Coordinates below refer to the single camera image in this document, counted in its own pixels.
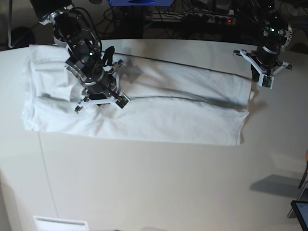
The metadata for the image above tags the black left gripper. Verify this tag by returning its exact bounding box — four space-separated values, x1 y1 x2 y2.
251 65 274 82

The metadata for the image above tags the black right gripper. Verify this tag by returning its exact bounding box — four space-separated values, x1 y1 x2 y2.
84 82 119 106

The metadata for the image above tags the white T-shirt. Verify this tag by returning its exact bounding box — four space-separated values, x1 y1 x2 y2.
22 45 254 146

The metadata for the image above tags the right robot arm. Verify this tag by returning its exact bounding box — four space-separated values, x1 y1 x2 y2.
31 0 125 111

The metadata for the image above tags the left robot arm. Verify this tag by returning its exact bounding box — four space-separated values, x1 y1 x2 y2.
249 0 293 88

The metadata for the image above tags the black power strip red light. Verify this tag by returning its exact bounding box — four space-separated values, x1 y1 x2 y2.
153 12 236 26

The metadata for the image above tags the blue box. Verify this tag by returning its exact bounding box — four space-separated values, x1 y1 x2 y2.
108 0 173 6

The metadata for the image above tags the grey tablet stand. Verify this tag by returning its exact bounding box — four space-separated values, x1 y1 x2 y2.
287 181 308 218

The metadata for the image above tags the dark tablet screen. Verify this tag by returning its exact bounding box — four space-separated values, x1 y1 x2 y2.
291 200 308 231

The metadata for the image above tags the white paper sheet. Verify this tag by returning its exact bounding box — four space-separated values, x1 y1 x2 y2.
33 216 90 231

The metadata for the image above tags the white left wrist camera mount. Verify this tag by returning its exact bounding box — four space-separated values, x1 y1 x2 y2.
233 47 293 89

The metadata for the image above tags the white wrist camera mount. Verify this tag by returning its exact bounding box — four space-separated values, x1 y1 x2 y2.
75 60 130 113
233 47 293 89

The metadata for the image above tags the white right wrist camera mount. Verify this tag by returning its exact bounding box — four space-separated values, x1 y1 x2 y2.
75 60 130 113

